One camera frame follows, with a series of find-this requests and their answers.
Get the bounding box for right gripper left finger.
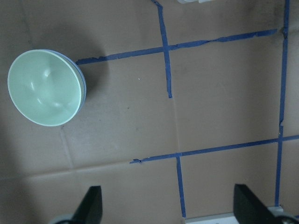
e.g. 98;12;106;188
50;186;103;224

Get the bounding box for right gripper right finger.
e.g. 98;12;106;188
233;184;299;224

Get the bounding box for blue bowl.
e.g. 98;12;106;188
46;49;87;113

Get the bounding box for green bowl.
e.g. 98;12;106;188
7;49;81;126

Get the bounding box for clear plastic food container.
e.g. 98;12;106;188
177;0;214;4

